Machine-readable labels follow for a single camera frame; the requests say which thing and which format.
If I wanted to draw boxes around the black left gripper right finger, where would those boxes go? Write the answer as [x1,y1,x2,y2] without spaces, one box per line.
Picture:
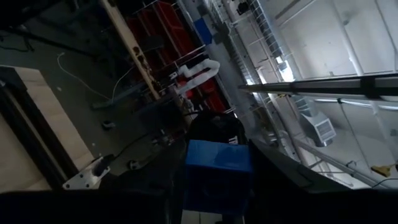
[248,140,351,219]

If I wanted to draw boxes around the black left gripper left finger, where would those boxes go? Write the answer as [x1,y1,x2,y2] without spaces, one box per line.
[130,139,188,224]

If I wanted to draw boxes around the blue square brick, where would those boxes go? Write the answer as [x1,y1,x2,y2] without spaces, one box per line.
[183,139,253,216]

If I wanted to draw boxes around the white vent box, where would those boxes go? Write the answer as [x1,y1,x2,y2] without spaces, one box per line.
[299,111,337,147]

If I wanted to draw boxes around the grey metal beam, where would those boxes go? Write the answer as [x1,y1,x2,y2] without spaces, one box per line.
[238,73,398,98]

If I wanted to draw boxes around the yellow hanging tag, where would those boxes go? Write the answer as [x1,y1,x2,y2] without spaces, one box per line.
[371,164,394,179]

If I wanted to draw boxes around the white padded tube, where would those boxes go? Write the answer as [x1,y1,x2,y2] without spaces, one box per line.
[176,58,221,95]

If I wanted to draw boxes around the shelf with red bins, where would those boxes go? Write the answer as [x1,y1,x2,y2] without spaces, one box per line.
[124,0,229,113]

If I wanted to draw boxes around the blue sign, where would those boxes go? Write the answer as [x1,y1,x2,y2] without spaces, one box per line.
[193,17,214,45]

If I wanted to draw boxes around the beige wooden post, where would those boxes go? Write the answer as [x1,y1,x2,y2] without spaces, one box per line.
[101,0,161,101]

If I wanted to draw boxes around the white floor cable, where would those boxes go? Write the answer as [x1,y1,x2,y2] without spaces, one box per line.
[57,52,110,101]

